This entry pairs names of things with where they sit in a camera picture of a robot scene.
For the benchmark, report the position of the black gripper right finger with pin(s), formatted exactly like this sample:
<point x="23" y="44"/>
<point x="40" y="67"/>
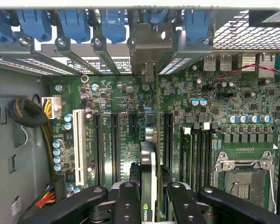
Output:
<point x="184" y="207"/>

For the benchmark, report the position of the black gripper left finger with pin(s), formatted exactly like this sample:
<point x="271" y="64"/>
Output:
<point x="128" y="205"/>

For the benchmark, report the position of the black RAM slot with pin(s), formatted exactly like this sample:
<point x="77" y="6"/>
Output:
<point x="197" y="158"/>
<point x="207" y="158"/>

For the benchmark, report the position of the long black expansion slot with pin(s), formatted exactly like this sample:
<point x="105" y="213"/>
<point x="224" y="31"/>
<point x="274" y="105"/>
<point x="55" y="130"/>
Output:
<point x="168" y="140"/>
<point x="115" y="149"/>
<point x="98" y="149"/>

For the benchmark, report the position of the CPU socket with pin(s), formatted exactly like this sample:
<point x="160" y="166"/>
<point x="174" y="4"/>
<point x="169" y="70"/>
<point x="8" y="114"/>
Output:
<point x="242" y="184"/>

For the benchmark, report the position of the white expansion slot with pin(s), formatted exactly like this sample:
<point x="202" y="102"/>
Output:
<point x="79" y="144"/>

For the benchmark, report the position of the short black expansion slot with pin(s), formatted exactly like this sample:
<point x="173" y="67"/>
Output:
<point x="133" y="126"/>

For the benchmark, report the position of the socket locking lever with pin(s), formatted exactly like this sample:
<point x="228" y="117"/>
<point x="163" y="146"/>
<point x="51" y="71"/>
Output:
<point x="273" y="193"/>

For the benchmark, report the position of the green motherboard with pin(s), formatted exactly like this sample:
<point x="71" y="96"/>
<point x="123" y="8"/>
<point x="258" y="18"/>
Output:
<point x="177" y="98"/>

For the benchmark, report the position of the white power connector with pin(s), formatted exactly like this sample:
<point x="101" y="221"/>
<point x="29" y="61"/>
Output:
<point x="56" y="107"/>

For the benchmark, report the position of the open dark PC case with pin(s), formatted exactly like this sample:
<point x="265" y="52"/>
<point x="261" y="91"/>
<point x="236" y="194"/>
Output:
<point x="14" y="151"/>

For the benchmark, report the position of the silver USB port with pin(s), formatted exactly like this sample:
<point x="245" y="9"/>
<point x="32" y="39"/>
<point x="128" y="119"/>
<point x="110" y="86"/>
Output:
<point x="225" y="63"/>
<point x="210" y="63"/>

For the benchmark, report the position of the metal slot cover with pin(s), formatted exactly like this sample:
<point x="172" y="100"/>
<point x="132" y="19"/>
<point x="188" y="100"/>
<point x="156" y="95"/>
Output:
<point x="99" y="46"/>
<point x="65" y="46"/>
<point x="193" y="50"/>

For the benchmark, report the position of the silver ribbed port housing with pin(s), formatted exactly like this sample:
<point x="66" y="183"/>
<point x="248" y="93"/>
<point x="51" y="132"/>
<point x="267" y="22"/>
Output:
<point x="248" y="60"/>

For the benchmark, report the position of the silver network port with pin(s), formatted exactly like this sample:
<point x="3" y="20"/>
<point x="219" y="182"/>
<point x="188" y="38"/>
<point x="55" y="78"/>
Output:
<point x="266" y="67"/>

